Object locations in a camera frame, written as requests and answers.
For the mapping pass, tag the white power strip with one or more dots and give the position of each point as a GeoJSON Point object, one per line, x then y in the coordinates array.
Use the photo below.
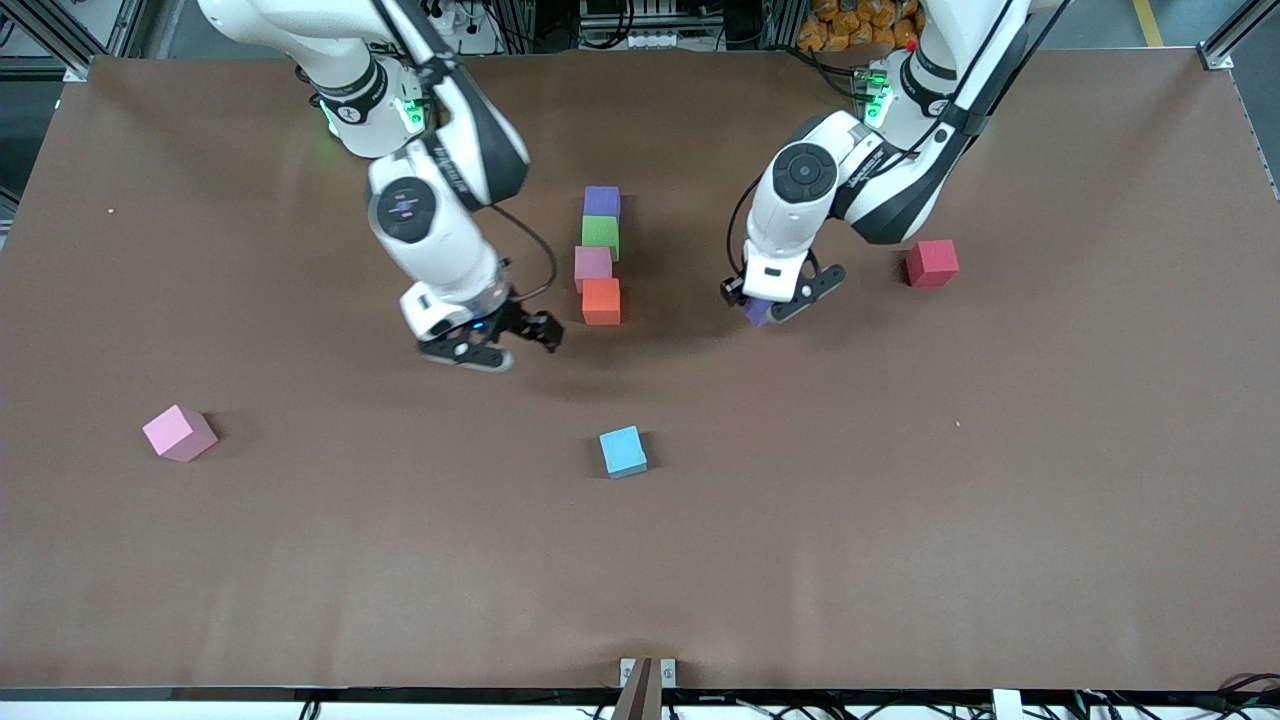
{"type": "Point", "coordinates": [465, 15]}

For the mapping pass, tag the small white box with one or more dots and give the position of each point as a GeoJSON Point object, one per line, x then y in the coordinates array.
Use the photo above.
{"type": "Point", "coordinates": [1006, 706]}

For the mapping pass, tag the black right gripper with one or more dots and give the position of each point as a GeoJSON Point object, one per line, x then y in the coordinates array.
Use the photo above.
{"type": "Point", "coordinates": [517, 320]}

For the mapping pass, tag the metal clamp bracket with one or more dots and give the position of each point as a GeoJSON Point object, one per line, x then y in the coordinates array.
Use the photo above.
{"type": "Point", "coordinates": [627, 670]}

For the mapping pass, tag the orange foam cube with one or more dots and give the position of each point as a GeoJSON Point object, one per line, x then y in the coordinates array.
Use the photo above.
{"type": "Point", "coordinates": [601, 300]}

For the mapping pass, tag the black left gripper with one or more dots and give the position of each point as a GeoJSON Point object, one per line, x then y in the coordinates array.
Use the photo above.
{"type": "Point", "coordinates": [733, 291]}

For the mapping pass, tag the black electronics rack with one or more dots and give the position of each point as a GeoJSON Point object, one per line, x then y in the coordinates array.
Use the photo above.
{"type": "Point", "coordinates": [650, 25]}

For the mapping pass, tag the dusky pink foam cube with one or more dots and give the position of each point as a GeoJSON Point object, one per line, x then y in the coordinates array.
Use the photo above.
{"type": "Point", "coordinates": [592, 262]}

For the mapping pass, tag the brown tapered pole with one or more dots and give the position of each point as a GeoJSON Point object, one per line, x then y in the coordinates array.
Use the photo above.
{"type": "Point", "coordinates": [640, 695]}

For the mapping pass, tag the light pink foam cube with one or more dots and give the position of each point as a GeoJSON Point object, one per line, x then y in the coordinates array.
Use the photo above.
{"type": "Point", "coordinates": [178, 432]}

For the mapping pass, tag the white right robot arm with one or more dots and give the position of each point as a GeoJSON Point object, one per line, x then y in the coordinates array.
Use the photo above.
{"type": "Point", "coordinates": [445, 255]}

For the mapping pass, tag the red foam cube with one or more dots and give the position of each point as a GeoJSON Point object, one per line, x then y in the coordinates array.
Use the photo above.
{"type": "Point", "coordinates": [932, 262]}

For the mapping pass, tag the brown table cover sheet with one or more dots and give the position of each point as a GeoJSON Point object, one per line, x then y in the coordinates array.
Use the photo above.
{"type": "Point", "coordinates": [800, 580]}

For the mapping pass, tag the blue foam cube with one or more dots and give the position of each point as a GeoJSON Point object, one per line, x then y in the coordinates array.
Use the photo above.
{"type": "Point", "coordinates": [622, 450]}

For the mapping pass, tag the green foam cube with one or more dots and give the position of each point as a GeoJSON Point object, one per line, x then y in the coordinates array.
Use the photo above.
{"type": "Point", "coordinates": [600, 232]}

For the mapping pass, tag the aluminium frame profile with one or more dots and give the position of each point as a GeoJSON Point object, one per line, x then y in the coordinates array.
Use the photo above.
{"type": "Point", "coordinates": [1222, 48]}
{"type": "Point", "coordinates": [128, 25]}

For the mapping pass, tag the purple foam cube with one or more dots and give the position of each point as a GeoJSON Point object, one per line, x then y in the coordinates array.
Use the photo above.
{"type": "Point", "coordinates": [602, 200]}
{"type": "Point", "coordinates": [758, 313]}

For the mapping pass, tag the orange packets pile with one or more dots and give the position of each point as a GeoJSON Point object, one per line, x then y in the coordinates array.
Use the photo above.
{"type": "Point", "coordinates": [850, 25]}

